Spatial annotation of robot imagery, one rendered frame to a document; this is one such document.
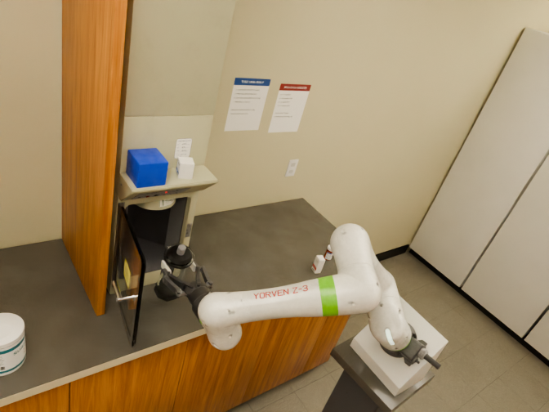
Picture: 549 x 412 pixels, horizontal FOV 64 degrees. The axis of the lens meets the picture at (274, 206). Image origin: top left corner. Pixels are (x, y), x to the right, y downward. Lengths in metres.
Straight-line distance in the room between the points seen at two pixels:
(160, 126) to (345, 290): 0.80
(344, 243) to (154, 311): 0.86
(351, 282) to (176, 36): 0.89
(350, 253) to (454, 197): 2.92
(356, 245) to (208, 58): 0.76
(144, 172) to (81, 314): 0.65
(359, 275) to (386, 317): 0.40
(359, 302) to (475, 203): 2.92
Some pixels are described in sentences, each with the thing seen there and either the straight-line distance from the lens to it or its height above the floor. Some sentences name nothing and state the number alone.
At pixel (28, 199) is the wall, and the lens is 2.05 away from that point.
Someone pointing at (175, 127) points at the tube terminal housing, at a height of 1.67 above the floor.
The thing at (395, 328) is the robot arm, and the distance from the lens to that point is 1.65.
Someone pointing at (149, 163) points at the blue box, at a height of 1.60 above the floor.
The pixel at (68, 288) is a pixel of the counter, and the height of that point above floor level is 0.94.
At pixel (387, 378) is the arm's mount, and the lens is 1.88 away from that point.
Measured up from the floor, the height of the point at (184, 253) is 1.28.
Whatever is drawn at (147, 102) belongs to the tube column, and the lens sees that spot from 1.46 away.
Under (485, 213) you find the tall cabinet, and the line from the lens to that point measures 4.07.
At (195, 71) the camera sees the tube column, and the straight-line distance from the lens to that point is 1.49.
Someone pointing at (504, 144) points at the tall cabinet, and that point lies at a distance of 3.95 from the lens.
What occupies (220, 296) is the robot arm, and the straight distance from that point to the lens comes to 1.30.
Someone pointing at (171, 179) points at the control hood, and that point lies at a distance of 1.55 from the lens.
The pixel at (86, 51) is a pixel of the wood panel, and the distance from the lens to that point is 1.50.
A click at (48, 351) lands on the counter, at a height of 0.94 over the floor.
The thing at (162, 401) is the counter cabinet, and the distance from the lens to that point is 2.16.
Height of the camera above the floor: 2.30
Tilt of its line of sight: 31 degrees down
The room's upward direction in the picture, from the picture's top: 17 degrees clockwise
